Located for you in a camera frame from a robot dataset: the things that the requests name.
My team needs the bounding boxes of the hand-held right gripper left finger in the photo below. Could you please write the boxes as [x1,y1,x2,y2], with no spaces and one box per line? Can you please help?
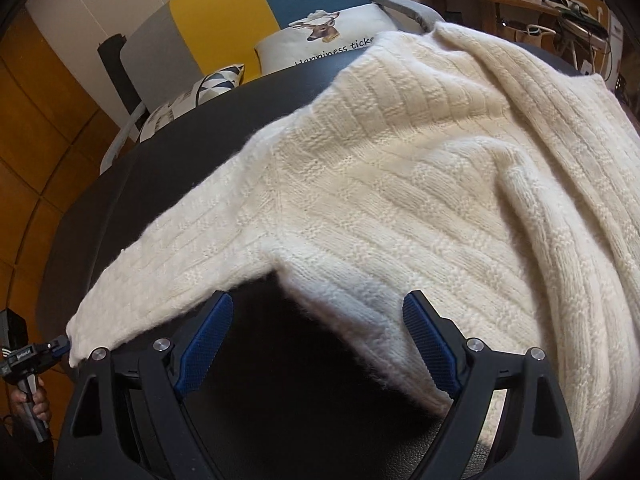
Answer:
[52,290,236,480]

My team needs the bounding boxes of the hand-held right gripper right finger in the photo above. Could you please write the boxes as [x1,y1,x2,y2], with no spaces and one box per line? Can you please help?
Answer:
[402,290,581,480]

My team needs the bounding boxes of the white knit sweater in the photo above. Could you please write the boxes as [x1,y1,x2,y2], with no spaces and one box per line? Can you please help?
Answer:
[66,21,640,480]

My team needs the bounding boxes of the person's left hand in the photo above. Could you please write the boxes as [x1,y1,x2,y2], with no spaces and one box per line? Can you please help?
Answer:
[9,379,52,427]

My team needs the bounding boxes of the black padded bench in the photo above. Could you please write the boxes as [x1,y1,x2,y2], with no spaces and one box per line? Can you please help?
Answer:
[37,42,640,480]

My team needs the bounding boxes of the orange wooden wardrobe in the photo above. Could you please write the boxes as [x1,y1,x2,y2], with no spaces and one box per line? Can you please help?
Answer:
[0,10,133,411]

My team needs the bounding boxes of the triangle pattern pillow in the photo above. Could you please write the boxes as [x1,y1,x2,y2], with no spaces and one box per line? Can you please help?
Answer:
[140,64,246,143]

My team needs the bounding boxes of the grey yellow blue sofa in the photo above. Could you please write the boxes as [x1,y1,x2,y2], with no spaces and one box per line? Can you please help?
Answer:
[97,0,451,171]

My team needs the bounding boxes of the deer print pillow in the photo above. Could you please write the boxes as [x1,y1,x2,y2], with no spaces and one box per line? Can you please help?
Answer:
[255,4,398,83]

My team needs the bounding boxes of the paper tote bag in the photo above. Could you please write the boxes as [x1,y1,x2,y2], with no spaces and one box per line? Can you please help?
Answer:
[515,24,557,52]

